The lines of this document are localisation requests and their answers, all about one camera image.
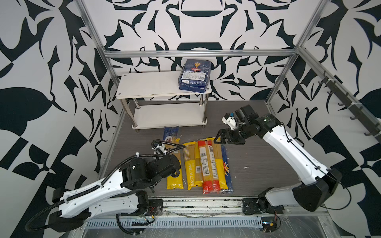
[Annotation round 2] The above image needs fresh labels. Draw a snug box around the aluminium cage frame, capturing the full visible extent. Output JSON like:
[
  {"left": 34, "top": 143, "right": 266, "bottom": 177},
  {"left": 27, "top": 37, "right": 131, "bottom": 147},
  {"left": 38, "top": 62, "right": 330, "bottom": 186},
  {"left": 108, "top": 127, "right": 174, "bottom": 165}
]
[{"left": 74, "top": 0, "right": 381, "bottom": 191}]

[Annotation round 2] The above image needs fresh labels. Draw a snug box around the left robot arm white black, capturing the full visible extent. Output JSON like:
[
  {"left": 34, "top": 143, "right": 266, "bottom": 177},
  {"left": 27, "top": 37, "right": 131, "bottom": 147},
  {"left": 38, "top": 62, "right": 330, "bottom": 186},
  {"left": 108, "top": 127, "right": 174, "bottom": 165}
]
[{"left": 48, "top": 154, "right": 181, "bottom": 232}]

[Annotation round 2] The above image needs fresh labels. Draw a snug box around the red spaghetti pack white label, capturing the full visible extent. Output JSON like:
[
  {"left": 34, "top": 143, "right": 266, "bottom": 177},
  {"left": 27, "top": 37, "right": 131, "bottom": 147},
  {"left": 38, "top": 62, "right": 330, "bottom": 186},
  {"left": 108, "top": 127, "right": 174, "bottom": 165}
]
[{"left": 197, "top": 140, "right": 221, "bottom": 194}]

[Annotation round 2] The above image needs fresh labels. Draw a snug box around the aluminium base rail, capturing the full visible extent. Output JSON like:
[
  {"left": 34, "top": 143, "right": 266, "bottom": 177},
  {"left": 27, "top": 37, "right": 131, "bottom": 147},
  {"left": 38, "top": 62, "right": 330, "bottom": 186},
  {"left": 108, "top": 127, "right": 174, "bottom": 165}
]
[{"left": 84, "top": 197, "right": 334, "bottom": 233}]

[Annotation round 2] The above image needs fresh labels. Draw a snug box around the white two-tier metal shelf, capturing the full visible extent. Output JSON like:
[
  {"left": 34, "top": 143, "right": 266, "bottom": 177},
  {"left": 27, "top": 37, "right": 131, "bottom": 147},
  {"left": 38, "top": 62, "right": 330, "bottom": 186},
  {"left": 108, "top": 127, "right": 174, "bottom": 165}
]
[{"left": 116, "top": 71, "right": 212, "bottom": 130}]

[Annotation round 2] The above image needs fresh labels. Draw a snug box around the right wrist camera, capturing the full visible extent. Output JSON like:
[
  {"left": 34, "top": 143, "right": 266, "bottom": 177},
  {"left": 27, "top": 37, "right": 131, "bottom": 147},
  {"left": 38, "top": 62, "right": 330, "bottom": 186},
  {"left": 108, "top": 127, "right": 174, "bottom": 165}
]
[{"left": 222, "top": 113, "right": 237, "bottom": 130}]

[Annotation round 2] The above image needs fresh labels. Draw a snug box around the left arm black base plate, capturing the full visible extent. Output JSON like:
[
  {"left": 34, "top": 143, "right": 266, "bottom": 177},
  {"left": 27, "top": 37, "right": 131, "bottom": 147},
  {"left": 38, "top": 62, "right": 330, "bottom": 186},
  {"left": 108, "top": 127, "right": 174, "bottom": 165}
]
[{"left": 120, "top": 198, "right": 164, "bottom": 217}]

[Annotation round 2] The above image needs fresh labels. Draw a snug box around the black corrugated cable conduit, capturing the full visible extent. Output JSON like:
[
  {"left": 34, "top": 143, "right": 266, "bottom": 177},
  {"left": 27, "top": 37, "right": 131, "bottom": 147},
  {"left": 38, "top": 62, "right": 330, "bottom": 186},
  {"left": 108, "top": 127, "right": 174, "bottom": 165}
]
[{"left": 25, "top": 139, "right": 187, "bottom": 236}]

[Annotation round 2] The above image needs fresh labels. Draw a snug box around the yellow Pastatime spaghetti pack right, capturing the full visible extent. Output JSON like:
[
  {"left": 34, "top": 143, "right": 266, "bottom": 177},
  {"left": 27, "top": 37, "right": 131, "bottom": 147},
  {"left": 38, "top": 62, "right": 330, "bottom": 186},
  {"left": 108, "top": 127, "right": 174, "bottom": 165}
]
[{"left": 207, "top": 137, "right": 228, "bottom": 191}]

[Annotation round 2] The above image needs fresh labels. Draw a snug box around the dark blue clear spaghetti pack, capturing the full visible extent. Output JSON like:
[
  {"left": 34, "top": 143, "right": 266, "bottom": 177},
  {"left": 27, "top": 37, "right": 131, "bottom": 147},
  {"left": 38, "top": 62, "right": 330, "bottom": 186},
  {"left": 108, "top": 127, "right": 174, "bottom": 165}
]
[{"left": 163, "top": 126, "right": 179, "bottom": 143}]

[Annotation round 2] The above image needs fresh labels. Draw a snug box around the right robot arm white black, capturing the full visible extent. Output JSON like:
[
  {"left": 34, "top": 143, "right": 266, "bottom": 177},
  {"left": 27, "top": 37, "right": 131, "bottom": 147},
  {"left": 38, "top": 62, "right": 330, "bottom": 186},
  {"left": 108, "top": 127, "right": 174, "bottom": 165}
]
[{"left": 214, "top": 105, "right": 342, "bottom": 213}]

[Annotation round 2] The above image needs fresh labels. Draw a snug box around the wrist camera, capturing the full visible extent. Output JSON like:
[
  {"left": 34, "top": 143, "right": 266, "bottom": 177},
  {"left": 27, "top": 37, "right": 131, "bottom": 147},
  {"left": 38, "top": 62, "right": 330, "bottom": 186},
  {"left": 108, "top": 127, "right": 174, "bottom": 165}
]
[
  {"left": 222, "top": 113, "right": 237, "bottom": 130},
  {"left": 152, "top": 144, "right": 166, "bottom": 155}
]

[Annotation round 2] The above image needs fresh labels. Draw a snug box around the grey wall hook rack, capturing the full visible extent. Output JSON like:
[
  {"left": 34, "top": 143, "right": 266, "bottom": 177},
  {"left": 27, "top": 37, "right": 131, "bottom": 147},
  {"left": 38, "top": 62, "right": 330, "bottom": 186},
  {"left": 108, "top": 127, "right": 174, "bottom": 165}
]
[{"left": 319, "top": 70, "right": 381, "bottom": 143}]

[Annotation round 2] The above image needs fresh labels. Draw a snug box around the yellow spaghetti pack barcode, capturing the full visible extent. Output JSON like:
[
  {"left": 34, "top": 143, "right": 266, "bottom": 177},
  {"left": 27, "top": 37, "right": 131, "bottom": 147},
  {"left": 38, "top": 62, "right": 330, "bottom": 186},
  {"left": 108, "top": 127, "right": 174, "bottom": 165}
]
[{"left": 167, "top": 150, "right": 184, "bottom": 190}]

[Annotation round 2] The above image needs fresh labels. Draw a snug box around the dark blue Barilla pasta box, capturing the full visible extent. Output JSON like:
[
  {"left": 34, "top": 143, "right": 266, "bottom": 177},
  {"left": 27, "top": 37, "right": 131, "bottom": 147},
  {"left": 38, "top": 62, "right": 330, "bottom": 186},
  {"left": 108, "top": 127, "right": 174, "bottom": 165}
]
[{"left": 178, "top": 59, "right": 211, "bottom": 93}]

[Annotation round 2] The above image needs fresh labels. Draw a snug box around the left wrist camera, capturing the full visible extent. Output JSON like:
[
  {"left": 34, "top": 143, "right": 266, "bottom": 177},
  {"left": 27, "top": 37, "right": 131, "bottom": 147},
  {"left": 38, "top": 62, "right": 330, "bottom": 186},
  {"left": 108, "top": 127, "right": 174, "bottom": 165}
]
[{"left": 152, "top": 144, "right": 166, "bottom": 155}]

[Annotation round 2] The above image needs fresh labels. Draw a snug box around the yellow Pastatime spaghetti pack left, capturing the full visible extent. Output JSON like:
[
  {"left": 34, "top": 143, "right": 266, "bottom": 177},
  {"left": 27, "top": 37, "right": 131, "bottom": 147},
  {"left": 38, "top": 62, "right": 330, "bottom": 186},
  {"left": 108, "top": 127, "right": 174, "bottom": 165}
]
[{"left": 184, "top": 141, "right": 203, "bottom": 190}]

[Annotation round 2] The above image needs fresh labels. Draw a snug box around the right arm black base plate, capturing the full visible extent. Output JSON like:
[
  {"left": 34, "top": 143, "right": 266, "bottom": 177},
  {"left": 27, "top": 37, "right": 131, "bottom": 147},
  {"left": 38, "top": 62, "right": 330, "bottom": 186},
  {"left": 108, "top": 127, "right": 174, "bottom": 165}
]
[{"left": 242, "top": 197, "right": 284, "bottom": 216}]

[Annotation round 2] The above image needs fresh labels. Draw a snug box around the yellow pastatime spaghetti pack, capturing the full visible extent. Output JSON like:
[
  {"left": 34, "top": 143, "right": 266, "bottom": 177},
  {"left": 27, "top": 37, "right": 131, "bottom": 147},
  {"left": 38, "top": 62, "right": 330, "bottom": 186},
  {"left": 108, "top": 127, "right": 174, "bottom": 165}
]
[
  {"left": 184, "top": 141, "right": 203, "bottom": 190},
  {"left": 207, "top": 137, "right": 228, "bottom": 191}
]

